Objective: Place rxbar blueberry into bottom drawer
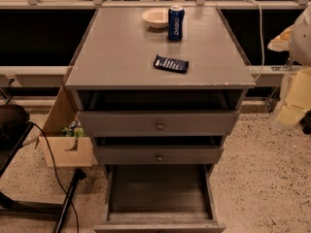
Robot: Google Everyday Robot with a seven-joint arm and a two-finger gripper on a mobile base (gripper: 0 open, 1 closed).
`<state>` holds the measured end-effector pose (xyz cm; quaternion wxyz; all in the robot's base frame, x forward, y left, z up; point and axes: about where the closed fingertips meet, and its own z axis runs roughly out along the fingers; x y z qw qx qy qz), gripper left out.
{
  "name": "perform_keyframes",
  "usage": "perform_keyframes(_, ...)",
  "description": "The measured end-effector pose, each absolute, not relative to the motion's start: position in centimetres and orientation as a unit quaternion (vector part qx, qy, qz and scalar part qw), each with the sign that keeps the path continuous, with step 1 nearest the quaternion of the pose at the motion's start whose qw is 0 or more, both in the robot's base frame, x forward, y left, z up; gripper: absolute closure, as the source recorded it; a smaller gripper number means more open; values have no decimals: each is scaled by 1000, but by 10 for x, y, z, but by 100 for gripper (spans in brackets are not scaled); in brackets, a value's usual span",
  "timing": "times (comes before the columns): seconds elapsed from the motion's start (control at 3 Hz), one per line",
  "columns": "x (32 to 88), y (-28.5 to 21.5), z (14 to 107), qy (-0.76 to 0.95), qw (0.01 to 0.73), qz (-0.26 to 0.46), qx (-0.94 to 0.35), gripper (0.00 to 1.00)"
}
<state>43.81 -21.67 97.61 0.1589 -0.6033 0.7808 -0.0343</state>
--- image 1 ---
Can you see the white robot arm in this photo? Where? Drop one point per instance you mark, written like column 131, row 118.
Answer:
column 296, row 94

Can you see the green snack bag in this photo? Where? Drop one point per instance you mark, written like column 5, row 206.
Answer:
column 73, row 129

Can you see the white bowl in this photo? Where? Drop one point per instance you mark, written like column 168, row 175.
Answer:
column 157, row 17

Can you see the top grey drawer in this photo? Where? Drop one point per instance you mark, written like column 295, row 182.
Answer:
column 165, row 123

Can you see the cardboard box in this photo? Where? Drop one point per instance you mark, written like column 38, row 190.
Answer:
column 63, row 141

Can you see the bottom grey open drawer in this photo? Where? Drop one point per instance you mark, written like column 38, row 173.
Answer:
column 159, row 199

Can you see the blue rxbar blueberry wrapper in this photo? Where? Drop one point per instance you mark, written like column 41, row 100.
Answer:
column 171, row 64

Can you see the blue pepsi can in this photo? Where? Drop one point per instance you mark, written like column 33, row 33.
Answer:
column 175, row 23

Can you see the middle grey drawer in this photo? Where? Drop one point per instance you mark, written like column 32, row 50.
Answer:
column 131, row 156

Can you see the grey drawer cabinet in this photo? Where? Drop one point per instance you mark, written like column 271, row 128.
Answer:
column 115, row 72

